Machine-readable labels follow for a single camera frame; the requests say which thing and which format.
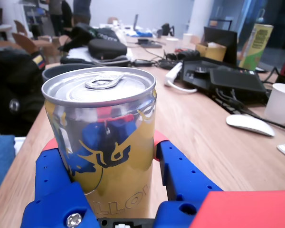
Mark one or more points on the black zippered hard case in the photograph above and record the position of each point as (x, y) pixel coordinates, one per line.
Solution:
(107, 48)

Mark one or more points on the white computer mouse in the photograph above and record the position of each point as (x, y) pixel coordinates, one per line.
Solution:
(249, 124)

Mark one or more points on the dark grey tumbler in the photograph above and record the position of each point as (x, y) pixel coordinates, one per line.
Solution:
(54, 70)

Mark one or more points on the black laptop screen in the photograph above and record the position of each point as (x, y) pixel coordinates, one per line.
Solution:
(221, 45)

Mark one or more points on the yellow energy drink can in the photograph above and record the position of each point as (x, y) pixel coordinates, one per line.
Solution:
(123, 171)

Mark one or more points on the yellow cardboard box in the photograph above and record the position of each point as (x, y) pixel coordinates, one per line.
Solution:
(211, 51)

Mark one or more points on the wooden chair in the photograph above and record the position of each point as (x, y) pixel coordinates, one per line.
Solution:
(23, 39)

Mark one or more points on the standing person in background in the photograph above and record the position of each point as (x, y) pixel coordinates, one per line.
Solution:
(82, 10)
(67, 14)
(55, 14)

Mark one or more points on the black jacket with snaps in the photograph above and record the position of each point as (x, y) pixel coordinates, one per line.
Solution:
(14, 90)

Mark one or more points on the green yellow drink carton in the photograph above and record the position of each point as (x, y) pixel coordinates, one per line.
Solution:
(255, 47)

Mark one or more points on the black electronics box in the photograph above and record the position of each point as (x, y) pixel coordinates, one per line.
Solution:
(228, 77)

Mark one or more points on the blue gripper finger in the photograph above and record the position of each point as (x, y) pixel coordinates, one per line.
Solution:
(54, 190)
(180, 171)

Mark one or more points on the black bag with green logo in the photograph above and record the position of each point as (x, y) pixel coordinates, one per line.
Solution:
(95, 33)

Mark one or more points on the white paper cup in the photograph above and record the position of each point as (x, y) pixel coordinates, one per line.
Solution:
(280, 102)

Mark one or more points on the blue folded cloth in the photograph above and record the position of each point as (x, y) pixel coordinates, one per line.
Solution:
(1, 164)

